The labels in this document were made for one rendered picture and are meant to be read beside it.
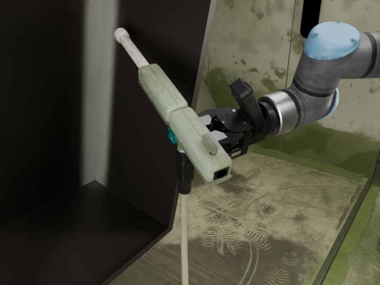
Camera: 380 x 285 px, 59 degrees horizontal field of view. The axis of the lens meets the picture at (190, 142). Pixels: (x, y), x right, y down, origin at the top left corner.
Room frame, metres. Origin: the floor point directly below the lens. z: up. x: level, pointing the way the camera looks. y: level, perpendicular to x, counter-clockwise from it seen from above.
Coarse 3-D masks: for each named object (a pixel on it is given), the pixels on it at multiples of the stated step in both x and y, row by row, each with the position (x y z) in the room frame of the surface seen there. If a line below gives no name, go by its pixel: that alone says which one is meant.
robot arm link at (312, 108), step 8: (288, 88) 0.71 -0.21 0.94; (296, 88) 0.69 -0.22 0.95; (336, 88) 0.72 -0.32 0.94; (296, 96) 0.68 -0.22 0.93; (304, 96) 0.68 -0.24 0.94; (312, 96) 0.67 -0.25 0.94; (336, 96) 0.71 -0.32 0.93; (296, 104) 0.67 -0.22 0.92; (304, 104) 0.67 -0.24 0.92; (312, 104) 0.68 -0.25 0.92; (320, 104) 0.68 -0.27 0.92; (328, 104) 0.69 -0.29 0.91; (336, 104) 0.71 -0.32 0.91; (304, 112) 0.67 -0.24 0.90; (312, 112) 0.68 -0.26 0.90; (320, 112) 0.69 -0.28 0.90; (328, 112) 0.71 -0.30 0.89; (304, 120) 0.67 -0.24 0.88; (312, 120) 0.69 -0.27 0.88
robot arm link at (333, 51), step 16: (320, 32) 0.66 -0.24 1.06; (336, 32) 0.66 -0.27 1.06; (352, 32) 0.65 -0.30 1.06; (304, 48) 0.67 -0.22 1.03; (320, 48) 0.64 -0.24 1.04; (336, 48) 0.62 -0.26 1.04; (352, 48) 0.63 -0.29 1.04; (368, 48) 0.65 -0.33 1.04; (304, 64) 0.67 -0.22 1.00; (320, 64) 0.64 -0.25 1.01; (336, 64) 0.64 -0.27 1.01; (352, 64) 0.64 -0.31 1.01; (368, 64) 0.65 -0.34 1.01; (304, 80) 0.67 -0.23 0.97; (320, 80) 0.65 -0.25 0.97; (336, 80) 0.66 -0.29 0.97; (320, 96) 0.67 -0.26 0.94
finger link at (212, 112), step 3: (219, 108) 0.66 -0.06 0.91; (204, 111) 0.65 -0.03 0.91; (207, 111) 0.65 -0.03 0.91; (210, 111) 0.65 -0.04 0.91; (213, 111) 0.65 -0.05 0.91; (216, 111) 0.65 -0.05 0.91; (198, 114) 0.64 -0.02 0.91; (201, 114) 0.64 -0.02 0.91; (204, 114) 0.64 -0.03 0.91; (207, 114) 0.64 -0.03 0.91; (210, 114) 0.64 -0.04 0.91; (213, 114) 0.64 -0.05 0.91; (213, 117) 0.64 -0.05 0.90; (216, 117) 0.64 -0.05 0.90; (213, 120) 0.64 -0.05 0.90
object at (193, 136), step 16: (128, 48) 0.79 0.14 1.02; (144, 64) 0.73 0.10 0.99; (144, 80) 0.68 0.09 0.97; (160, 80) 0.66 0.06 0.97; (160, 96) 0.62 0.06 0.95; (176, 96) 0.62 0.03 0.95; (160, 112) 0.62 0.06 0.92; (176, 112) 0.58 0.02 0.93; (192, 112) 0.58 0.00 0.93; (176, 128) 0.55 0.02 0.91; (192, 128) 0.54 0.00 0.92; (176, 144) 0.59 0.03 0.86; (192, 144) 0.51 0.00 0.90; (208, 144) 0.49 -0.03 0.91; (176, 160) 0.61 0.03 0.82; (192, 160) 0.51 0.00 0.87; (208, 160) 0.48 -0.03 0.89; (224, 160) 0.48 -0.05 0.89; (192, 176) 0.61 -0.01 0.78; (208, 176) 0.47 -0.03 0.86; (224, 176) 0.49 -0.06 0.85
